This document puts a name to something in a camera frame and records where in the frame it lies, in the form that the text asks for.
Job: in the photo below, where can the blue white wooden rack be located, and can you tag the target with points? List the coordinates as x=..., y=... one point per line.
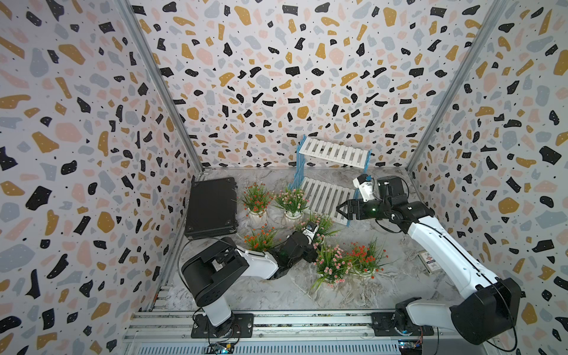
x=326, y=189

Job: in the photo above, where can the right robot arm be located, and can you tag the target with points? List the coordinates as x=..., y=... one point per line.
x=490, y=304

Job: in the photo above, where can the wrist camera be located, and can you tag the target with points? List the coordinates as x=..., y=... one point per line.
x=310, y=231
x=364, y=183

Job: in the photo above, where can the pink flower pot front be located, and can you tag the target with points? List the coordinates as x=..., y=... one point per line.
x=333, y=265

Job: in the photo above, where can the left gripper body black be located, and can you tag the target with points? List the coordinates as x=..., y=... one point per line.
x=310, y=254

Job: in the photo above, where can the pink flower pot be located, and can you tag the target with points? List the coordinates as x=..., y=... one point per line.
x=333, y=265
x=293, y=202
x=326, y=226

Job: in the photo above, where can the black case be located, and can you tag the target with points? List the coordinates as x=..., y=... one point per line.
x=212, y=209

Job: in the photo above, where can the red flower pot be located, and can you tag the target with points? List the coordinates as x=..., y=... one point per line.
x=368, y=259
x=256, y=199
x=261, y=238

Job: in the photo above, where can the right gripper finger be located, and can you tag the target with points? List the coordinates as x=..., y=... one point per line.
x=349, y=213
x=347, y=205

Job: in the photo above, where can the small card box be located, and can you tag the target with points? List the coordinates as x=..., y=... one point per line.
x=432, y=266

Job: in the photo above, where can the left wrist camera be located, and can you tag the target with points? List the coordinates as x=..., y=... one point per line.
x=310, y=231

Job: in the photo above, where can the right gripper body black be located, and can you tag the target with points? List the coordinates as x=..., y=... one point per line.
x=373, y=210

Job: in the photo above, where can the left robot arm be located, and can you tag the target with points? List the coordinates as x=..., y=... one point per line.
x=209, y=274

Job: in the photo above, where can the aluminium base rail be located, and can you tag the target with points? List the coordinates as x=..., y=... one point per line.
x=293, y=332

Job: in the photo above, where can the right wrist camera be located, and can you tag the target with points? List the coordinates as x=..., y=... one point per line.
x=364, y=183

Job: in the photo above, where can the pink flower pot back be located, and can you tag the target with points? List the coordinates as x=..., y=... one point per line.
x=293, y=202

